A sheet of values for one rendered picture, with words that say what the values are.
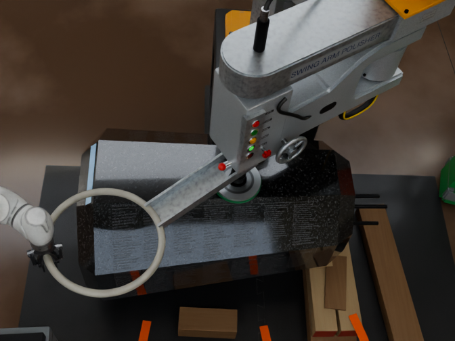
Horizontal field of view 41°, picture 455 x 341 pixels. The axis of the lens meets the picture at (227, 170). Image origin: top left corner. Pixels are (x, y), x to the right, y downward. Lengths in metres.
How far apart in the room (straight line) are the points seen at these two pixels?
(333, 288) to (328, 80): 1.28
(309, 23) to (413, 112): 2.23
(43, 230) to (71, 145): 1.70
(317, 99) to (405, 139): 1.84
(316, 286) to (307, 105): 1.22
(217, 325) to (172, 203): 0.86
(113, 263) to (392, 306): 1.53
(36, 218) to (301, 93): 1.07
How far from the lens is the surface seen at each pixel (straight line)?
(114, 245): 2.76
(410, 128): 4.21
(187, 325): 3.19
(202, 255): 2.78
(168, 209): 2.58
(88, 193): 2.61
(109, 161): 2.81
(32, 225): 2.22
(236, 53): 2.03
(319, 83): 2.39
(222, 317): 3.21
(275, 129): 2.30
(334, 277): 3.29
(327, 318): 3.21
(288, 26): 2.14
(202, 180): 2.59
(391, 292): 3.48
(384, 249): 3.58
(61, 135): 3.94
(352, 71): 2.38
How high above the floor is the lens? 3.18
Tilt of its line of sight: 58 degrees down
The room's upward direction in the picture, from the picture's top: 8 degrees clockwise
